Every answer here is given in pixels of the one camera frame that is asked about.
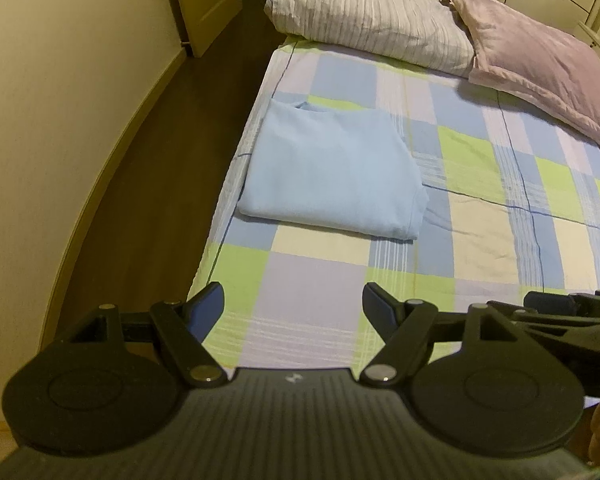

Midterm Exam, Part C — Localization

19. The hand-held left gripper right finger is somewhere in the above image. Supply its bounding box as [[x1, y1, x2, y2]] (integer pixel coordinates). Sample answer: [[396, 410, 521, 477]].
[[359, 282, 521, 388]]

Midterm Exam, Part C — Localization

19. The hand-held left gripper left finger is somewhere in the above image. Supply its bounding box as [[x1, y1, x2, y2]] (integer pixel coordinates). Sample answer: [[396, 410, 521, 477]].
[[69, 282, 226, 388]]

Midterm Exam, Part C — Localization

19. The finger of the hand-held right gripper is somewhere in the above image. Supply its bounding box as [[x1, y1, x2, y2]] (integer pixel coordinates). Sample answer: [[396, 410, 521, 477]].
[[486, 301, 600, 337], [522, 289, 600, 318]]

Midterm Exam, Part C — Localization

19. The light blue sweatshirt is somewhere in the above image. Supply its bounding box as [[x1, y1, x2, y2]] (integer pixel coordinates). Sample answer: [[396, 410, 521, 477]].
[[236, 97, 429, 241]]

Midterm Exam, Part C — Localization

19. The checked bed sheet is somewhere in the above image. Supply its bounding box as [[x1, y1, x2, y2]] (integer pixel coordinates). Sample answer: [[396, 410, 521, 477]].
[[187, 35, 600, 376]]

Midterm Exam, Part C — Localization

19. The purple velvet pillow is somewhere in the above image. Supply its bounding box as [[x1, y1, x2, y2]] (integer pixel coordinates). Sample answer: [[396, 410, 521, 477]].
[[442, 0, 600, 163]]

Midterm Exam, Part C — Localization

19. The white striped pillow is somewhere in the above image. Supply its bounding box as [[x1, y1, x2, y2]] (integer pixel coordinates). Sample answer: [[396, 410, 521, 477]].
[[264, 0, 476, 78]]

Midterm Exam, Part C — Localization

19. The wooden door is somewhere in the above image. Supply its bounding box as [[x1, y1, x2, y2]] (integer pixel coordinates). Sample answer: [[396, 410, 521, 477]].
[[167, 0, 243, 58]]

